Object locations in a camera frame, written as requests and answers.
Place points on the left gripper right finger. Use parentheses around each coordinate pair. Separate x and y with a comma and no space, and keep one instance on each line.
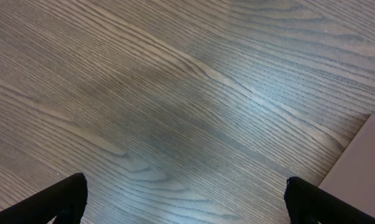
(307,204)

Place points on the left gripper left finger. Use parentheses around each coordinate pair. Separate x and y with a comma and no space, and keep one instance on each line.
(62,203)

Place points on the open cardboard box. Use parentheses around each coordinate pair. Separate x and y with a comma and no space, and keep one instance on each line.
(352,177)

